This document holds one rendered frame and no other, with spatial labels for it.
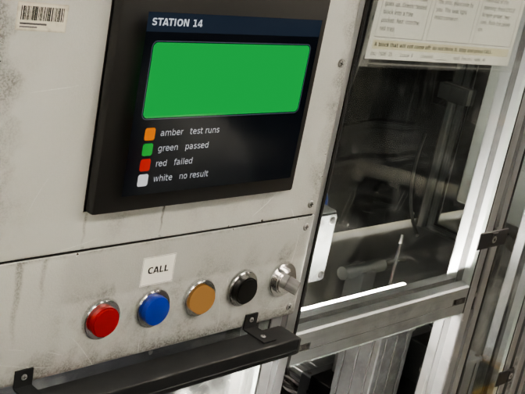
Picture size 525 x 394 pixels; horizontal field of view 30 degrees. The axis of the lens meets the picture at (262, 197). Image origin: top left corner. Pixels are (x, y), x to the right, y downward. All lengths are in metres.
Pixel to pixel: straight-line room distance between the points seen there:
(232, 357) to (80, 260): 0.21
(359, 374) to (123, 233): 0.86
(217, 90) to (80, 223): 0.17
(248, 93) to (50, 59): 0.20
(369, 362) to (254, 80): 0.85
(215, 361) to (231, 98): 0.27
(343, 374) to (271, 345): 0.67
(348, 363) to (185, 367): 0.75
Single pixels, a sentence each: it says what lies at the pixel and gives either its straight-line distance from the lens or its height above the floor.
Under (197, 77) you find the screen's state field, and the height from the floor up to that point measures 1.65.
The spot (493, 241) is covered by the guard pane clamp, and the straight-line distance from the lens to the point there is 1.43.
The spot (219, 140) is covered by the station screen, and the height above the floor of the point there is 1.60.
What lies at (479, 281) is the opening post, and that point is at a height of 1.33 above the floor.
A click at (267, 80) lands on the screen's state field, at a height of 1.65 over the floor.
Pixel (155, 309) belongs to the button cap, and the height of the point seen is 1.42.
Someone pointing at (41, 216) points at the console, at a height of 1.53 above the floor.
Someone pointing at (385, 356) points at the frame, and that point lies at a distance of 1.67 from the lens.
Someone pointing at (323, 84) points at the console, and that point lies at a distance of 1.01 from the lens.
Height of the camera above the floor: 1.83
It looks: 18 degrees down
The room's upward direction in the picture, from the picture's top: 11 degrees clockwise
